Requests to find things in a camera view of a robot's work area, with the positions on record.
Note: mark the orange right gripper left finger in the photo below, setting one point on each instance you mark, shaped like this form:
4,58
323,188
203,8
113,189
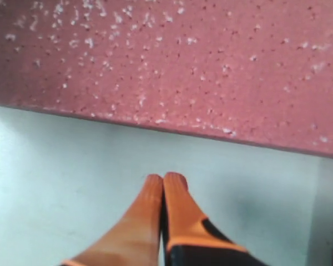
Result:
135,238

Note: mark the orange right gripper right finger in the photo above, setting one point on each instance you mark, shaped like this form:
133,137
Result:
189,236

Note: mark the red brick front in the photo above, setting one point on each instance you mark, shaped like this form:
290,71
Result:
254,72

